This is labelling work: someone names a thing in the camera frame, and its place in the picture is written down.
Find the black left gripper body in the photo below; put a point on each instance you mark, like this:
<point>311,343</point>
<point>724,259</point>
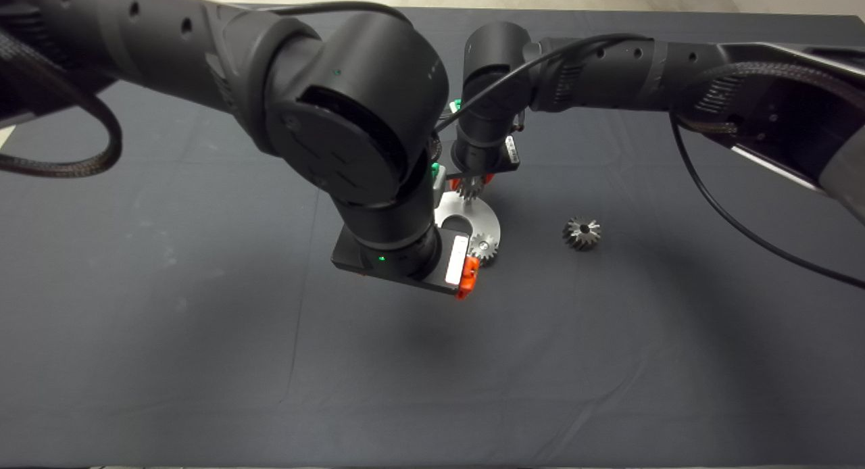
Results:
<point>456,266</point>

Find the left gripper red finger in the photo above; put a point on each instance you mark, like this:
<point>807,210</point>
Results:
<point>467,276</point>

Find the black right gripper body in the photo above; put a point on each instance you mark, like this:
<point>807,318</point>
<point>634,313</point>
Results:
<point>512,159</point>

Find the small dark steel gear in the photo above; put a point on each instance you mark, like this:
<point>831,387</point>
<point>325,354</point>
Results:
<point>471,188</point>

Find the larger steel bevel gear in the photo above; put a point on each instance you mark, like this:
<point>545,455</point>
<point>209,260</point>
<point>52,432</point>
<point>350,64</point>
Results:
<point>581,232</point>

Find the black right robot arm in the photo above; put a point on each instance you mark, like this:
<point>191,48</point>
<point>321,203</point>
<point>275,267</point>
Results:
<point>608,73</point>

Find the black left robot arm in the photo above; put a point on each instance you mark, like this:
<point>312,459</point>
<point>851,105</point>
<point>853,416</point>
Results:
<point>351,104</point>

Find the round metal plate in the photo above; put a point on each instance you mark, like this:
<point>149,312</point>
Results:
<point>488,219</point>

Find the dark table cloth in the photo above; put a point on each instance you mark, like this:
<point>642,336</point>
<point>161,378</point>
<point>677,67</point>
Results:
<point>432,388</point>

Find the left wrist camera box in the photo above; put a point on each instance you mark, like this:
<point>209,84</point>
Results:
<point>440,182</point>

